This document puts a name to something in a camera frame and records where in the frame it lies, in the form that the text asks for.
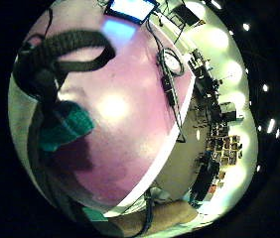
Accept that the teal knitted cloth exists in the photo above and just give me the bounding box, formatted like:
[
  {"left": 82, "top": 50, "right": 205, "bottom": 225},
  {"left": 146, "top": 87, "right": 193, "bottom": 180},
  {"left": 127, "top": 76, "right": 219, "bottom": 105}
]
[{"left": 39, "top": 100, "right": 96, "bottom": 153}]

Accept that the monitor with bright screen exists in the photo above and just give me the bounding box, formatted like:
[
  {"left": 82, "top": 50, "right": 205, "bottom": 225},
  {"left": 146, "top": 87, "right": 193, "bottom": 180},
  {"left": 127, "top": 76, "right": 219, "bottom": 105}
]
[{"left": 103, "top": 0, "right": 161, "bottom": 26}]

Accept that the black equipment cluster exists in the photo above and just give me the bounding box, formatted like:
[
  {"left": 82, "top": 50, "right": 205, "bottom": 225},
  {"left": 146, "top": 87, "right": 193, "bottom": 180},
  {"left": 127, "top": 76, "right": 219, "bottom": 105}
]
[{"left": 187, "top": 49, "right": 237, "bottom": 124}]

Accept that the shelf of colourful items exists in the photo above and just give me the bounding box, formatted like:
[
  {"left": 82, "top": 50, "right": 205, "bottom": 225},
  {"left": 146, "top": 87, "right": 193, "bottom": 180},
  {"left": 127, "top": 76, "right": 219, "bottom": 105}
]
[{"left": 196, "top": 122, "right": 244, "bottom": 199}]

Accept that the row of ceiling lamps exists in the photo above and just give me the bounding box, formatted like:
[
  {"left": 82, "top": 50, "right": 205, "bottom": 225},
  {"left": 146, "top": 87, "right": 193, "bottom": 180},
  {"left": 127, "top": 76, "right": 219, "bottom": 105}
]
[{"left": 209, "top": 0, "right": 280, "bottom": 174}]

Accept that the black looped cable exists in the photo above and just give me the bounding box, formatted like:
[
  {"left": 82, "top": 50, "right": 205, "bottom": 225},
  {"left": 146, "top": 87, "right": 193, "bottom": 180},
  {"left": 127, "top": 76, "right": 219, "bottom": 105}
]
[{"left": 146, "top": 20, "right": 186, "bottom": 78}]

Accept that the black device on cable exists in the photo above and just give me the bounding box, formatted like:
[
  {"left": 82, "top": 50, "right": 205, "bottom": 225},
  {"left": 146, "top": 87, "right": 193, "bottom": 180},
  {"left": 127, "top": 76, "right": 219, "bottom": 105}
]
[{"left": 159, "top": 49, "right": 178, "bottom": 107}]

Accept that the black glove cable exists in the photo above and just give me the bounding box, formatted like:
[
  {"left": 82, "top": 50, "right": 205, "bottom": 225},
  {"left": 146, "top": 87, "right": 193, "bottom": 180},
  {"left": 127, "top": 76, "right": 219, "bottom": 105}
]
[{"left": 136, "top": 188, "right": 156, "bottom": 238}]

